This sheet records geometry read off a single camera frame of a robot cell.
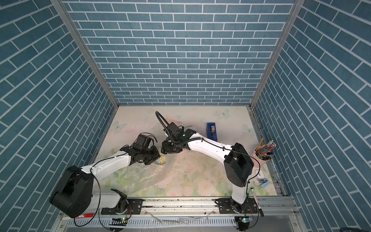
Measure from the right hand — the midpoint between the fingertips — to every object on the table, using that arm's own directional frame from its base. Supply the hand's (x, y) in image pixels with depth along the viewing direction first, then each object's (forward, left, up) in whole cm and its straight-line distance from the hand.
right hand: (164, 151), depth 80 cm
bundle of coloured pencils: (+6, -56, 0) cm, 56 cm away
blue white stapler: (-8, -57, -12) cm, 59 cm away
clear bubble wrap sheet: (-12, +15, -13) cm, 23 cm away
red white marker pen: (-32, +35, -12) cm, 49 cm away
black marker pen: (-18, -52, -13) cm, 56 cm away
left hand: (+1, +1, -8) cm, 8 cm away
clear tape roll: (+22, -28, -6) cm, 36 cm away
